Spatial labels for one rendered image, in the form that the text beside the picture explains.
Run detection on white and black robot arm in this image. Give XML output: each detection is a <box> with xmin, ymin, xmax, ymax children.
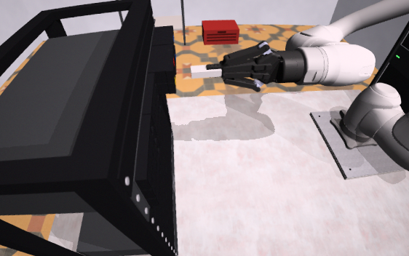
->
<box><xmin>285</xmin><ymin>0</ymin><xmax>409</xmax><ymax>171</ymax></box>

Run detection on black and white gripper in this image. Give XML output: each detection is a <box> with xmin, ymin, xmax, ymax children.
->
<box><xmin>191</xmin><ymin>41</ymin><xmax>304</xmax><ymax>92</ymax></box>

